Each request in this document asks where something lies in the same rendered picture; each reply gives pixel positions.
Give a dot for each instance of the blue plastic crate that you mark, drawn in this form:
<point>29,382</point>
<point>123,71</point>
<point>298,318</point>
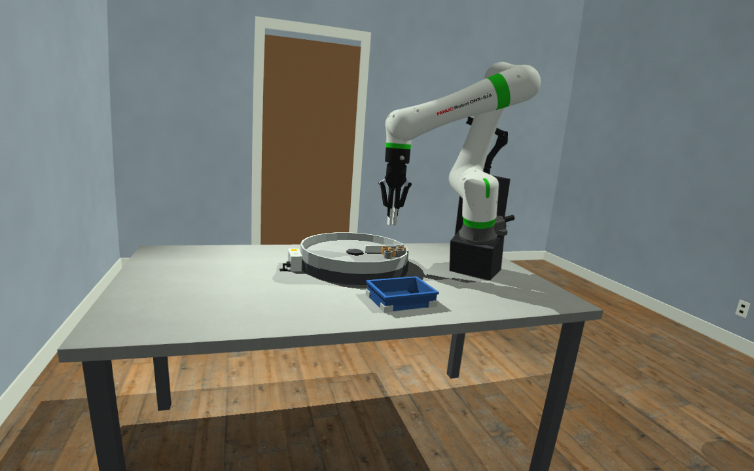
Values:
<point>402,293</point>

